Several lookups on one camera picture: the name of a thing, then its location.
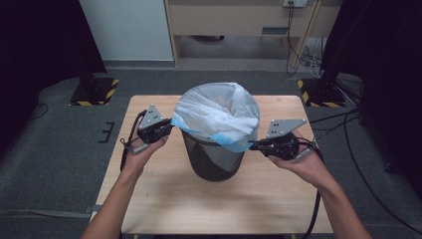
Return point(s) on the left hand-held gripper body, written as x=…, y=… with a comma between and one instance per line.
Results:
x=151, y=127

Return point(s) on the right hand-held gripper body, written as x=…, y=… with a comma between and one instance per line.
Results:
x=282, y=146

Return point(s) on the white plastic bag blue edge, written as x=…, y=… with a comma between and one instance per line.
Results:
x=215, y=113

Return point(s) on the black mesh trash can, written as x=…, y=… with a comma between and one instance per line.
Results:
x=202, y=166

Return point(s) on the person's left hand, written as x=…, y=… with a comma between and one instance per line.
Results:
x=141, y=157

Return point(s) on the person's right hand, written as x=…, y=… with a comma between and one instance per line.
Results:
x=308, y=166

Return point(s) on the black stand base striped edge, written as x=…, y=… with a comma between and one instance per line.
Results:
x=320, y=94
x=94, y=93

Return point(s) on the grey tape piece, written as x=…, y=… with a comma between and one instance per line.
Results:
x=91, y=208

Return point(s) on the light wooden desk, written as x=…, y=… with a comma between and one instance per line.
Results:
x=232, y=20

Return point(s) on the dark curtain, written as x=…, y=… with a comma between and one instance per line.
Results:
x=36, y=49
x=391, y=49

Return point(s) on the grey power strip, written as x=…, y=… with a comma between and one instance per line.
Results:
x=295, y=2

